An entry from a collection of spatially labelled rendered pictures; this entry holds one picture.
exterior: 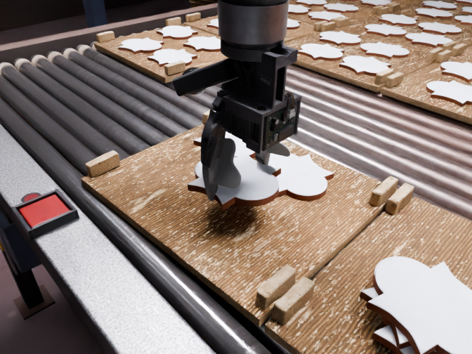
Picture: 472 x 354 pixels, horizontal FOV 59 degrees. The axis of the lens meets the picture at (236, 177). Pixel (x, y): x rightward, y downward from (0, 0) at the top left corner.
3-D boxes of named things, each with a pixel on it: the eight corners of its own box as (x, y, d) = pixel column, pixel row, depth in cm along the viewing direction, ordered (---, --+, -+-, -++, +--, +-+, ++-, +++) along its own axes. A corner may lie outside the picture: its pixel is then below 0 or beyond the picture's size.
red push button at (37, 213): (34, 234, 62) (31, 227, 61) (20, 215, 66) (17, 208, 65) (72, 217, 66) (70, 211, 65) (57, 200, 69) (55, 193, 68)
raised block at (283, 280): (265, 313, 48) (266, 298, 47) (253, 304, 49) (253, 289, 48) (296, 284, 52) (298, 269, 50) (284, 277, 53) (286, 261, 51)
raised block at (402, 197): (394, 217, 62) (398, 202, 61) (383, 211, 64) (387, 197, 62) (411, 199, 66) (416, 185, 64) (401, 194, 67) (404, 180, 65)
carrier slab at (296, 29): (258, 53, 130) (259, 39, 128) (183, 27, 155) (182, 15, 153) (329, 32, 149) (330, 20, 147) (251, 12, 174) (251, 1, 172)
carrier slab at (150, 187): (258, 328, 48) (259, 319, 47) (81, 185, 72) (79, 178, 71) (397, 197, 69) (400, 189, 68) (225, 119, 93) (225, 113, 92)
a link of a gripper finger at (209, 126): (201, 168, 51) (223, 99, 48) (192, 163, 52) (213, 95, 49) (225, 168, 54) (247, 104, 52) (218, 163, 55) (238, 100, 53)
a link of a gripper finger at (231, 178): (220, 218, 51) (245, 149, 48) (189, 197, 54) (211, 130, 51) (237, 215, 53) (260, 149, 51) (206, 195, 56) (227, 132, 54)
